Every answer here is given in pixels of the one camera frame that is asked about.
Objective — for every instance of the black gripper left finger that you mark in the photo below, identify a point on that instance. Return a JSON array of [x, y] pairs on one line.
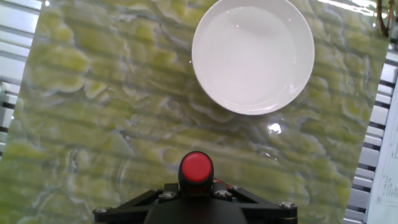
[[124, 214]]

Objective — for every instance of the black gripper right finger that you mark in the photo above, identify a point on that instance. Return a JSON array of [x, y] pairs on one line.
[[267, 214]]

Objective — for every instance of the black ladle spoon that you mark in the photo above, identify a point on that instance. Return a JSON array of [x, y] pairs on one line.
[[196, 168]]

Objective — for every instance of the white bowl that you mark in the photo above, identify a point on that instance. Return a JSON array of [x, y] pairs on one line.
[[252, 59]]

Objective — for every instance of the green marble pattern mat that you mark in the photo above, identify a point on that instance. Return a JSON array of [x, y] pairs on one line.
[[93, 124]]

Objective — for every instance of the printed table paper sheet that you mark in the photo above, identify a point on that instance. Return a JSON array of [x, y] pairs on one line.
[[385, 186]]

